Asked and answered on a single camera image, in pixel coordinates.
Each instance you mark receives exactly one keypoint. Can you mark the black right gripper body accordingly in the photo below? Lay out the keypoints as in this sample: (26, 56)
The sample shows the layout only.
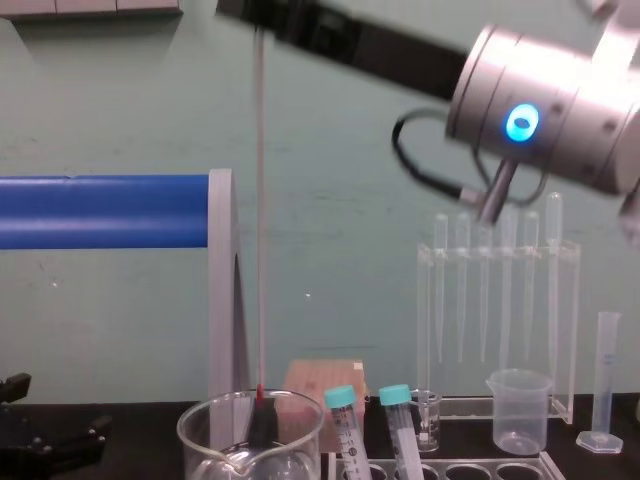
(395, 47)

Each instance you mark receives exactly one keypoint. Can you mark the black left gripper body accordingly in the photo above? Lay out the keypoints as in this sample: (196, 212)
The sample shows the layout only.
(35, 445)

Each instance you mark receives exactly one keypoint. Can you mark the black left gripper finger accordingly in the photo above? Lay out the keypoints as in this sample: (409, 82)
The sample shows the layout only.
(97, 426)
(15, 386)

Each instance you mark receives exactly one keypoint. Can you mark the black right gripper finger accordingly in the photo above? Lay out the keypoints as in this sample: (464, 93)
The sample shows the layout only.
(280, 17)

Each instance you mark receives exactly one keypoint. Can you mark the white thermometer with red tip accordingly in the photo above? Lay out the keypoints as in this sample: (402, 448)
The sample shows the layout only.
(261, 200)

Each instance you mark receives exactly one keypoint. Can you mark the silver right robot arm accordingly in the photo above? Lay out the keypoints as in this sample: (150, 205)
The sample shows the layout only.
(555, 90)

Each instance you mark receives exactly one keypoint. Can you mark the large glass beaker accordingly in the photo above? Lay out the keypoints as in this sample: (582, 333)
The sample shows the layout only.
(200, 450)

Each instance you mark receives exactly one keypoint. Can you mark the teal capped centrifuge tube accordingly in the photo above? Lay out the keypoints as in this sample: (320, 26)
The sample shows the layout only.
(350, 430)
(402, 425)

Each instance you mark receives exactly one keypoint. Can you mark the small glass beaker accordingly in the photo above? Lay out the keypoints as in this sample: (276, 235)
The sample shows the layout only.
(427, 420)

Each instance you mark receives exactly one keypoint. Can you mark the clear plastic beaker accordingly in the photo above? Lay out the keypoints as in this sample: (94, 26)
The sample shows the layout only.
(520, 415)

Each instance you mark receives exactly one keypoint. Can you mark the clear test tube rack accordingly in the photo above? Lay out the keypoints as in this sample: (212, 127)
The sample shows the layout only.
(500, 467)

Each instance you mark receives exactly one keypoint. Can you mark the blue cylinder roll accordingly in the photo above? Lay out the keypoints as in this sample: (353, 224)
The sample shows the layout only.
(100, 211)

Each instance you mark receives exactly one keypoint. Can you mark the brown cardboard box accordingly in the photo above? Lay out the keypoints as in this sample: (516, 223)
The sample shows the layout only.
(320, 375)

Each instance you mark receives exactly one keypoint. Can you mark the clear plastic pipette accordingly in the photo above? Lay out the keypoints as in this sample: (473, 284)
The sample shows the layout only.
(440, 280)
(462, 280)
(506, 290)

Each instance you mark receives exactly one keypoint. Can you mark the clear acrylic pipette stand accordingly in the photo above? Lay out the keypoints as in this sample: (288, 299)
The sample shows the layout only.
(567, 325)

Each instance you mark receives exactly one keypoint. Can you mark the clear graduated cylinder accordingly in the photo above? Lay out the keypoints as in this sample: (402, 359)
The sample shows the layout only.
(606, 380)

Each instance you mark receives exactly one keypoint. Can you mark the grey wall shelf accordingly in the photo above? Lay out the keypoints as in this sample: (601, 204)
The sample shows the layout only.
(90, 7)

